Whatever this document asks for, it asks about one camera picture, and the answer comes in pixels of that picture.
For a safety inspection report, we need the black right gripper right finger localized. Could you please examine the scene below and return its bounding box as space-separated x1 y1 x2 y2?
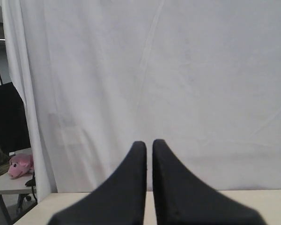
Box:
152 139 266 225

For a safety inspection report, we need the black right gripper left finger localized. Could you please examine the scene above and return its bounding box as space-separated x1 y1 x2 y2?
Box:
48 141 147 225

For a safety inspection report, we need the pink plush pig toy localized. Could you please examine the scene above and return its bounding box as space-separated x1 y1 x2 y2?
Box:
7 153 34 179

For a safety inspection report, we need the grey side table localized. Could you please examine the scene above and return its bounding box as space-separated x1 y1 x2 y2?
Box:
0 147 38 225

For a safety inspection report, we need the white curtain backdrop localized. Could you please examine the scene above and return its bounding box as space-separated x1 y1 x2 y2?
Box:
0 0 281 200

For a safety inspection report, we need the black monitor screen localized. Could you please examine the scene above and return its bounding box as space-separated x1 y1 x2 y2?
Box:
0 82 31 154

